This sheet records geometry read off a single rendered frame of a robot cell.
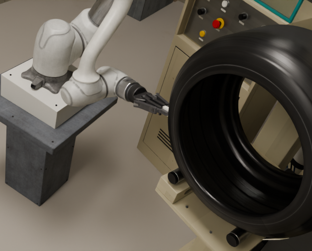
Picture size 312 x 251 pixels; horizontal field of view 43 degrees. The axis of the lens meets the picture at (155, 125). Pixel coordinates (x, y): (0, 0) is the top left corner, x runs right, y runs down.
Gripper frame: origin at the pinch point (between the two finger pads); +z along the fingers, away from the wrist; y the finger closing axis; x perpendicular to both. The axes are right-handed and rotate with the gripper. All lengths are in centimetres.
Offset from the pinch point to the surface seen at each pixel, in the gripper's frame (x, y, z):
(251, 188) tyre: 18.4, 10.1, 32.9
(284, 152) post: 8.3, 25.2, 34.5
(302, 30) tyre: -39, 9, 36
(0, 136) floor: 71, -13, -127
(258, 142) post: 9.9, 25.2, 23.6
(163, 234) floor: 99, 31, -21
